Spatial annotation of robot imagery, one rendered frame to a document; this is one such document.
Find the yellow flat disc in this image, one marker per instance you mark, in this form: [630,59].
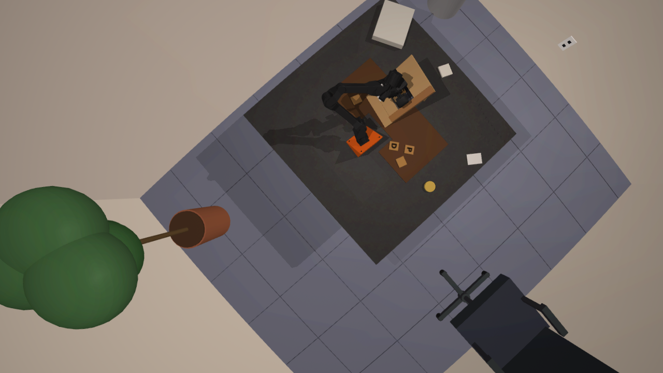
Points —
[429,186]

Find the cream flat card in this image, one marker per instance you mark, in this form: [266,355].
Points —
[474,158]

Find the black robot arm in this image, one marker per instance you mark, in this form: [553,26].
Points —
[331,97]

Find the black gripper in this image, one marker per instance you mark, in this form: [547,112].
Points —
[401,100]

